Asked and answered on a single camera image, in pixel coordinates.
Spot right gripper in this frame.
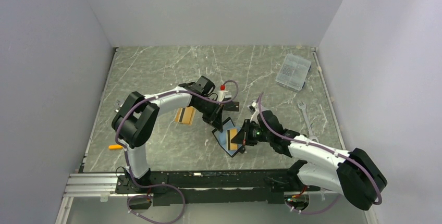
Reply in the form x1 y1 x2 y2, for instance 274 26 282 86
231 119 273 146

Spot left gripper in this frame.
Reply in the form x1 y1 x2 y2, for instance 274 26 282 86
193 97 225 132

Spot gold VIP card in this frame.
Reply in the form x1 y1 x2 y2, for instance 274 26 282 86
226 128 238 151

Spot black leather card holder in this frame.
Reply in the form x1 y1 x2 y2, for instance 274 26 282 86
212 117 245 157

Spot black card stack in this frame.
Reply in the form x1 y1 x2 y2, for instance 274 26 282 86
224 101 240 112

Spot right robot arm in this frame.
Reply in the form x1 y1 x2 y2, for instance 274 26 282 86
226 110 388 210

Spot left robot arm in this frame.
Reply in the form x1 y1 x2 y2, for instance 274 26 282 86
112 76 231 193

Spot silver card stack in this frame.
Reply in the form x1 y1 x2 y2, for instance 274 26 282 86
248 101 259 114

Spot gold card stack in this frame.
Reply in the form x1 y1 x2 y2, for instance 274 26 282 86
175 107 196 126

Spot silver wrench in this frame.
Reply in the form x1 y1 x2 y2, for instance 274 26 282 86
297 102 319 143

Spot clear plastic screw box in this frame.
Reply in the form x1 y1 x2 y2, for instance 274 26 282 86
275 54 311 91

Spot small metal clip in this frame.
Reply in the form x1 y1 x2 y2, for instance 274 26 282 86
114 99 124 112

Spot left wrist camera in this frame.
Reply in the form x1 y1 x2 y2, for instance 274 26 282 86
215 84 232 102

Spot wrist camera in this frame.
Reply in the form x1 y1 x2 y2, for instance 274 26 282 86
215 84 232 102
249 101 259 122

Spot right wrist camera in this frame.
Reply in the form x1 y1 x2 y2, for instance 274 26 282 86
249 101 259 122

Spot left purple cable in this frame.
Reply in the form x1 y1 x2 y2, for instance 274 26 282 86
115 79 240 224

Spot purple cable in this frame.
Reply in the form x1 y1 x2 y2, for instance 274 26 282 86
256 92 383 216
115 79 240 224

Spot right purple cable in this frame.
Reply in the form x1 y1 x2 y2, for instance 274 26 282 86
256 92 383 216

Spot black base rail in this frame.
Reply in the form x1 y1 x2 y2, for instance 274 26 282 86
115 169 319 206

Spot aluminium frame rail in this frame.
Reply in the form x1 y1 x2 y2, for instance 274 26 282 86
63 172 346 198

